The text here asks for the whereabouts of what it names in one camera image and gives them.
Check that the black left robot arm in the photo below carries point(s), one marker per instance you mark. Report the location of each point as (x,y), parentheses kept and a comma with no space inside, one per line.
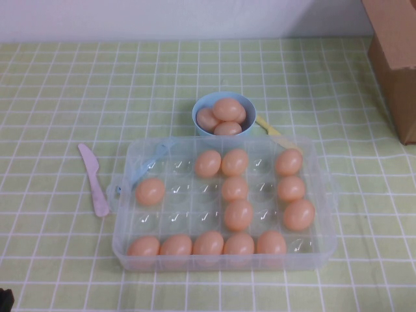
(5,300)

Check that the light blue bowl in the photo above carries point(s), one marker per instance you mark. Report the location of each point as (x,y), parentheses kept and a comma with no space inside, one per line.
(208,99)

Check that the brown cardboard box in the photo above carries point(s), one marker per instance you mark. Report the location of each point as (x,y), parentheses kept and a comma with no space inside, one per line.
(395,48)

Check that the tan plastic egg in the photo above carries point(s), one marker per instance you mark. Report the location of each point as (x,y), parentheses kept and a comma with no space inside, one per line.
(243,115)
(239,215)
(150,191)
(143,247)
(228,129)
(299,214)
(239,244)
(272,243)
(175,246)
(289,162)
(291,188)
(235,162)
(208,243)
(227,109)
(208,163)
(204,119)
(234,189)

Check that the light blue plastic knife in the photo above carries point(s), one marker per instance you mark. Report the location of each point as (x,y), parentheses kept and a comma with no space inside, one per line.
(146,167)

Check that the clear plastic egg box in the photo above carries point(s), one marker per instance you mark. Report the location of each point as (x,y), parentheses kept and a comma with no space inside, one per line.
(182,260)

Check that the yellow plastic knife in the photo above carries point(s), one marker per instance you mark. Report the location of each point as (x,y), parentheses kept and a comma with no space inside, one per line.
(269,128)

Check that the pink plastic knife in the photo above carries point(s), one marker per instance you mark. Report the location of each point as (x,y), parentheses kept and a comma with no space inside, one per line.
(94,185)

